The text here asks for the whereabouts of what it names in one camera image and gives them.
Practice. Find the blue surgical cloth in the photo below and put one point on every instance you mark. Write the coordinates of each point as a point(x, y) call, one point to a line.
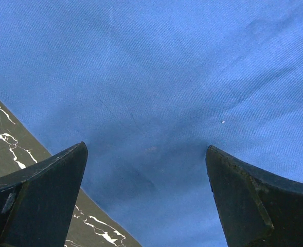
point(148, 86)

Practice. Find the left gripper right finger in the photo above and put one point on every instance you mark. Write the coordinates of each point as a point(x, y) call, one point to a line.
point(255, 207)

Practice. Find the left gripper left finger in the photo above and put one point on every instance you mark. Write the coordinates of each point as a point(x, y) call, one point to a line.
point(37, 202)

